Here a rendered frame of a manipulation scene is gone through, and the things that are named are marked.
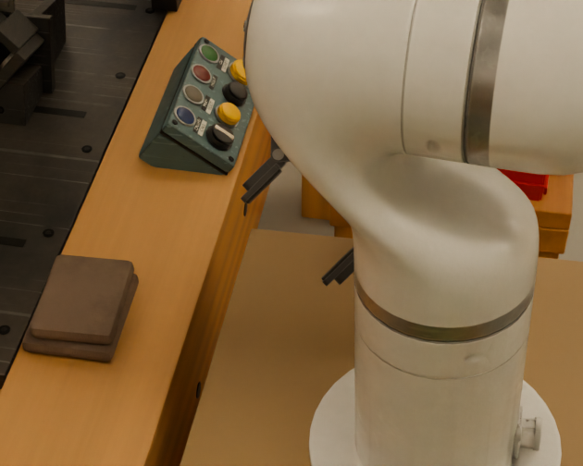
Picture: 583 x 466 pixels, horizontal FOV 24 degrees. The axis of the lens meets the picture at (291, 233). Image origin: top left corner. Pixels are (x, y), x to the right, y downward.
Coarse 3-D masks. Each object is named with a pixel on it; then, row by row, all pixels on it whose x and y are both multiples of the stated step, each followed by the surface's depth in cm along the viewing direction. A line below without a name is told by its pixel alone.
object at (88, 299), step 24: (72, 264) 119; (96, 264) 119; (120, 264) 119; (48, 288) 116; (72, 288) 116; (96, 288) 116; (120, 288) 116; (48, 312) 114; (72, 312) 114; (96, 312) 114; (120, 312) 115; (24, 336) 115; (48, 336) 113; (72, 336) 113; (96, 336) 113; (96, 360) 114
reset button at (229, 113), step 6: (222, 108) 133; (228, 108) 133; (234, 108) 134; (222, 114) 133; (228, 114) 133; (234, 114) 134; (240, 114) 134; (222, 120) 133; (228, 120) 133; (234, 120) 134
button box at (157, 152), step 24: (192, 48) 140; (216, 48) 139; (192, 72) 135; (216, 72) 137; (168, 96) 136; (216, 96) 135; (168, 120) 129; (216, 120) 133; (240, 120) 135; (144, 144) 133; (168, 144) 131; (192, 144) 130; (216, 144) 131; (240, 144) 133; (168, 168) 133; (192, 168) 132; (216, 168) 132
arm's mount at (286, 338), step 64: (256, 256) 119; (320, 256) 118; (256, 320) 113; (320, 320) 113; (576, 320) 112; (256, 384) 108; (320, 384) 108; (576, 384) 107; (192, 448) 103; (256, 448) 103; (576, 448) 102
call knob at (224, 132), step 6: (216, 126) 131; (222, 126) 131; (210, 132) 131; (216, 132) 130; (222, 132) 131; (228, 132) 131; (210, 138) 131; (216, 138) 130; (222, 138) 131; (228, 138) 131; (222, 144) 131; (228, 144) 131
